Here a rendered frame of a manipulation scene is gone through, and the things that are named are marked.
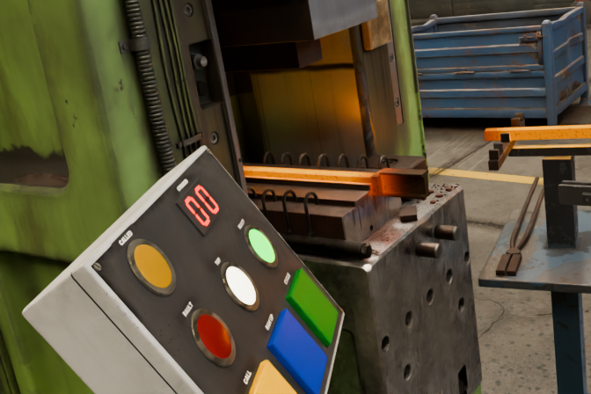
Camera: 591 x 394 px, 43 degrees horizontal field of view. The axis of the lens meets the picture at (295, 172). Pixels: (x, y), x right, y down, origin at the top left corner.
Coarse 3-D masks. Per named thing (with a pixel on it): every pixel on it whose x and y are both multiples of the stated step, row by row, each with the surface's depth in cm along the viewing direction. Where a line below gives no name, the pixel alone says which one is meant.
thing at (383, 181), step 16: (272, 176) 142; (288, 176) 139; (304, 176) 137; (320, 176) 135; (336, 176) 133; (352, 176) 131; (368, 176) 130; (384, 176) 128; (400, 176) 126; (416, 176) 123; (384, 192) 129; (400, 192) 127; (416, 192) 125
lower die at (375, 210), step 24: (312, 168) 145; (336, 168) 143; (360, 168) 140; (336, 192) 130; (360, 192) 128; (288, 216) 128; (312, 216) 125; (336, 216) 122; (360, 216) 126; (384, 216) 133; (360, 240) 126
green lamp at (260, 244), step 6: (252, 234) 85; (258, 234) 86; (252, 240) 84; (258, 240) 85; (264, 240) 87; (258, 246) 84; (264, 246) 86; (270, 246) 87; (258, 252) 84; (264, 252) 85; (270, 252) 86; (264, 258) 84; (270, 258) 85
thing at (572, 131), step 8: (488, 128) 168; (496, 128) 167; (504, 128) 166; (512, 128) 165; (520, 128) 164; (528, 128) 163; (536, 128) 162; (544, 128) 161; (552, 128) 160; (560, 128) 159; (568, 128) 158; (576, 128) 157; (584, 128) 156; (488, 136) 166; (496, 136) 165; (512, 136) 164; (520, 136) 163; (528, 136) 162; (536, 136) 161; (544, 136) 161; (552, 136) 160; (560, 136) 159; (568, 136) 158; (576, 136) 158; (584, 136) 157
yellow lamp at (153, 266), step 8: (136, 248) 65; (144, 248) 66; (152, 248) 67; (136, 256) 65; (144, 256) 65; (152, 256) 66; (160, 256) 67; (136, 264) 64; (144, 264) 65; (152, 264) 66; (160, 264) 67; (144, 272) 64; (152, 272) 65; (160, 272) 66; (168, 272) 67; (152, 280) 64; (160, 280) 65; (168, 280) 66
